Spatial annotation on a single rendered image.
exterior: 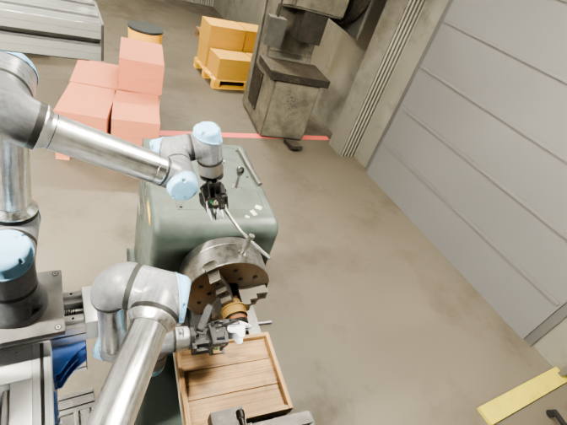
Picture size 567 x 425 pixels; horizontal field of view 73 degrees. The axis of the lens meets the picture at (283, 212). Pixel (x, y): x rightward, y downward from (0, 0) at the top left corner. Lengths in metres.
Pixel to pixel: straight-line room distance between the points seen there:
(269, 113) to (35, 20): 4.18
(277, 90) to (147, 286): 3.75
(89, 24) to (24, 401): 0.97
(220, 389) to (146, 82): 3.19
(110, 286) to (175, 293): 0.15
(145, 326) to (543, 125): 3.32
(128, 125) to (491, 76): 3.17
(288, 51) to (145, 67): 1.75
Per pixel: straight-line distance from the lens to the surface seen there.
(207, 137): 1.07
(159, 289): 0.97
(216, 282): 1.32
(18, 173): 1.12
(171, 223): 1.40
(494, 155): 3.87
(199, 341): 1.29
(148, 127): 3.65
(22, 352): 1.33
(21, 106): 0.89
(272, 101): 4.58
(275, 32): 4.39
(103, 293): 1.03
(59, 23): 0.54
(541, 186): 3.68
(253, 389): 1.49
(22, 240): 1.14
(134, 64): 4.03
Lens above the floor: 2.19
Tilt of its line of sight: 37 degrees down
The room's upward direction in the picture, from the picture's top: 20 degrees clockwise
